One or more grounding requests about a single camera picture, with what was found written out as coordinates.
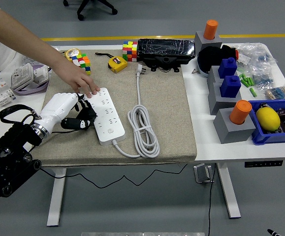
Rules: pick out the white round base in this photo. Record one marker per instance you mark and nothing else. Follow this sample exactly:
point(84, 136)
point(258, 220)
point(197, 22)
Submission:
point(203, 73)

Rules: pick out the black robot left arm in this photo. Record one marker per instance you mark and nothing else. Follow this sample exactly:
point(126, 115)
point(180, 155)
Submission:
point(11, 137)

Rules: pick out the small grey block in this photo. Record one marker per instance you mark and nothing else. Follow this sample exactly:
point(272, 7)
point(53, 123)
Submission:
point(201, 41)

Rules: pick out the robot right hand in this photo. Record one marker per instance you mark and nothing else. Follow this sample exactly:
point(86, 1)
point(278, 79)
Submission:
point(274, 233)

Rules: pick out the square yellow tape measure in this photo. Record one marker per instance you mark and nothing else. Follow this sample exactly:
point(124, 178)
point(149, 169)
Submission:
point(117, 65)

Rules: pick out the bag of tan resistors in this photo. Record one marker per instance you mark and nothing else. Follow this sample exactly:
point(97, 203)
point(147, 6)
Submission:
point(278, 93)

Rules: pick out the small black clip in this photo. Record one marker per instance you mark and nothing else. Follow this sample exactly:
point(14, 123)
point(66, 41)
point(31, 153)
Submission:
point(264, 106)

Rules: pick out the black plug adapter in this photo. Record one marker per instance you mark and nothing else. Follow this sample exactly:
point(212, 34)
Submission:
point(89, 114)

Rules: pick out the white power strip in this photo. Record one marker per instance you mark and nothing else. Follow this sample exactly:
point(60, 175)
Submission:
point(107, 115)

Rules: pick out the thick orange cylinder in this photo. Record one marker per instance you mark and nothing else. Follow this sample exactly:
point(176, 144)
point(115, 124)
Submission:
point(240, 111)

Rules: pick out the slim orange cylinder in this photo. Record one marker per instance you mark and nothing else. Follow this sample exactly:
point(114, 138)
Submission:
point(211, 29)

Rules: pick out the white circuit breaker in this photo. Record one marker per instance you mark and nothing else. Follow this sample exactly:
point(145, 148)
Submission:
point(0, 92)

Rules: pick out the large bag of blue resistors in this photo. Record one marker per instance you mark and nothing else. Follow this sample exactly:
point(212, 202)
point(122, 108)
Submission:
point(260, 56)

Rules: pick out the white-faced multicolour puzzle cube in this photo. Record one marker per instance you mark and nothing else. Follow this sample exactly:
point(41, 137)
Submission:
point(83, 64)

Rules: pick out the person's left hand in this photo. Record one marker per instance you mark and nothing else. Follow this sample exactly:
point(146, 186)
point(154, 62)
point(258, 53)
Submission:
point(72, 75)

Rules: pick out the green peg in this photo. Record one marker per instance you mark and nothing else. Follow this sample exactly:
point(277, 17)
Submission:
point(251, 82)
point(243, 81)
point(247, 81)
point(242, 75)
point(253, 92)

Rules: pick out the blue plastic bin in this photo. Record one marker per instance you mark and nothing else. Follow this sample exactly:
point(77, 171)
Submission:
point(275, 137)

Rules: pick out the person's left forearm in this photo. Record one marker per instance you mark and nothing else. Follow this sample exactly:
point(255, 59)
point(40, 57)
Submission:
point(16, 37)

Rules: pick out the small bag of blue resistors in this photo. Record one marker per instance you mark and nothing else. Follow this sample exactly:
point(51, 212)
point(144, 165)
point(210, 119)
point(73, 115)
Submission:
point(262, 79)

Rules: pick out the black office chair base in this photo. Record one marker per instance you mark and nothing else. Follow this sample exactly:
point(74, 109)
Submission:
point(93, 5)

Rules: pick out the black table control panel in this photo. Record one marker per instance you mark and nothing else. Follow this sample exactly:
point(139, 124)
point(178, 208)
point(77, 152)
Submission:
point(262, 164)

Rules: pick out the grey-brown mat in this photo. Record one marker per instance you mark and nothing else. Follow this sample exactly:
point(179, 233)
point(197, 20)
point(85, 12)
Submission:
point(162, 110)

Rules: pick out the black film-wrapped device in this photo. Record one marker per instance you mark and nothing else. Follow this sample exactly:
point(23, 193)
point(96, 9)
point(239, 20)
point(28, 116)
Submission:
point(164, 49)

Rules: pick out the white table leg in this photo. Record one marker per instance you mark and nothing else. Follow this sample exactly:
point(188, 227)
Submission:
point(229, 194)
point(56, 196)

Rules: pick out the yellow lemon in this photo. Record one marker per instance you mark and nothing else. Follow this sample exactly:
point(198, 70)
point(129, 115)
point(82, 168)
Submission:
point(267, 119)

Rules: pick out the blue block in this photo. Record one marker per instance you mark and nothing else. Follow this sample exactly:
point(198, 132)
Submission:
point(230, 87)
point(228, 68)

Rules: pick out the silver metal hook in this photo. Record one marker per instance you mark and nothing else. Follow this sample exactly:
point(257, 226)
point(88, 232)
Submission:
point(202, 174)

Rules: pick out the black fabric bundle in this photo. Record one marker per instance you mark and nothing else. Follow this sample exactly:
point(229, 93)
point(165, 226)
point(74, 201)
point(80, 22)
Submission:
point(210, 57)

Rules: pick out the small white wall socket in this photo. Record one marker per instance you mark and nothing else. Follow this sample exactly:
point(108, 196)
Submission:
point(41, 75)

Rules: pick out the large grey block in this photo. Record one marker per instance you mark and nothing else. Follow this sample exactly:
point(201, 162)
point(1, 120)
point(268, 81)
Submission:
point(231, 132)

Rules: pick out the round yellow tape measure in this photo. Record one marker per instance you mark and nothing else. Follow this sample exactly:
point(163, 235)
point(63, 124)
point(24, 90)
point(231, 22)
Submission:
point(72, 52)

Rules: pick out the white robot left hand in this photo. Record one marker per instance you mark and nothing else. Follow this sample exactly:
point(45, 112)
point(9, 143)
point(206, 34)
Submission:
point(56, 108)

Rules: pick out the large white wall socket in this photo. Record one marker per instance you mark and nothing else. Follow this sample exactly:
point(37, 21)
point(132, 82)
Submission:
point(21, 76)

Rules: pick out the red knob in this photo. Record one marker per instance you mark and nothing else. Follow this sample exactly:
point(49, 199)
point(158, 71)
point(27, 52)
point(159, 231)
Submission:
point(237, 54)

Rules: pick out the yellow-red multicolour puzzle cube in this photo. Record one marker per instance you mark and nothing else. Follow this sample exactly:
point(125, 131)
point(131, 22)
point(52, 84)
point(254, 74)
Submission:
point(130, 51)

